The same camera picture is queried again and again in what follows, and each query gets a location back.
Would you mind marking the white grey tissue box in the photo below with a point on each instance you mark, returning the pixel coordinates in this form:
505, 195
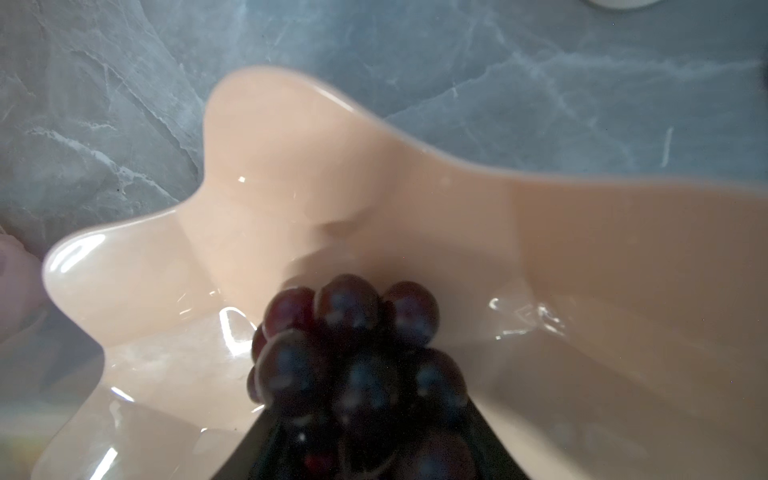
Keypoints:
623, 4

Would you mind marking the pink plastic bag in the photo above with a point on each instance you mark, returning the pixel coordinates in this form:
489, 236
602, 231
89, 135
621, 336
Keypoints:
22, 290

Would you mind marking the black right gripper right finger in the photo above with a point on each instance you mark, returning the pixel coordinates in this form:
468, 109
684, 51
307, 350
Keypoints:
492, 460

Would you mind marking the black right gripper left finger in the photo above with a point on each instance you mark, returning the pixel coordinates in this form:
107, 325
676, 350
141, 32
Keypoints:
256, 457

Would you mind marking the beige fruit plate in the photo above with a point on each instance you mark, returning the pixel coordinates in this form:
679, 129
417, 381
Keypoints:
607, 329

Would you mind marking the dark purple grape bunch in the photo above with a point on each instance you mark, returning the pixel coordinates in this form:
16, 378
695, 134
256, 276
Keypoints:
355, 386

